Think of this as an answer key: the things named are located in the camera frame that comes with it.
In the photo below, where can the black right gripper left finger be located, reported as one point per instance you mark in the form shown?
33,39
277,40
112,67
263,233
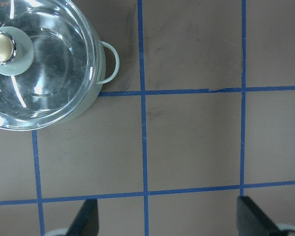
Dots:
86,222

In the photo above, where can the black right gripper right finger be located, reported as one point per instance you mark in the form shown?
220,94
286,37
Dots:
252,221

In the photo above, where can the glass pot lid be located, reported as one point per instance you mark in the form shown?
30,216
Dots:
61,73

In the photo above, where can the pale green cooking pot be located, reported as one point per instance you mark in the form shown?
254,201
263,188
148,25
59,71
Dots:
16,56

